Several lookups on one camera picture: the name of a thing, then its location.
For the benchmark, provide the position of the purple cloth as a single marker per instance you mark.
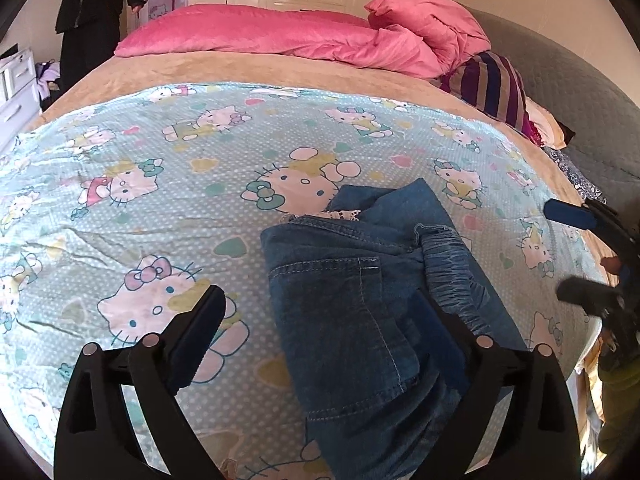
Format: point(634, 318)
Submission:
point(48, 76)

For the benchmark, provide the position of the white drawer cabinet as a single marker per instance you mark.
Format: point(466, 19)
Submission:
point(17, 105)

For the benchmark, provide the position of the purple striped pillow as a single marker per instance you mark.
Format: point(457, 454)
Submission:
point(492, 85)

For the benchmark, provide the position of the navy floral cloth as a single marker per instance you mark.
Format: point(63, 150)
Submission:
point(575, 175)

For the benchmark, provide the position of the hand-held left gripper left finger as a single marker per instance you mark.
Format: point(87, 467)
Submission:
point(192, 345)

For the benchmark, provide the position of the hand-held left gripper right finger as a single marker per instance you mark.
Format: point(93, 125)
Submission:
point(440, 335)

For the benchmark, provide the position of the dark red patterned cloth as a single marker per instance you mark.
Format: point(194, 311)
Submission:
point(534, 134)

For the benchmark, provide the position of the pink duvet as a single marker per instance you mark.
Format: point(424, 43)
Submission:
point(250, 30)

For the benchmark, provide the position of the person's right hand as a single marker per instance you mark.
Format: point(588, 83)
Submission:
point(610, 264)

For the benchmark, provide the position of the cream pillow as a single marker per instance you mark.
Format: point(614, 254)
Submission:
point(547, 122)

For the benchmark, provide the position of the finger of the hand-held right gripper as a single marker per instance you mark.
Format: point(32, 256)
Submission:
point(590, 296)
point(570, 213)

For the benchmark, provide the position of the light blue cartoon printed blanket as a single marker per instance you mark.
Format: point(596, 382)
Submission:
point(150, 200)

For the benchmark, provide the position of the blue denim jeans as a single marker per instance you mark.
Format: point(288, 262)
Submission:
point(340, 320)

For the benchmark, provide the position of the grey padded headboard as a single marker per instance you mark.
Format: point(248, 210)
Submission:
point(575, 85)

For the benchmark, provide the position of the person's right forearm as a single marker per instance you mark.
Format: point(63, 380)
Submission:
point(622, 405)

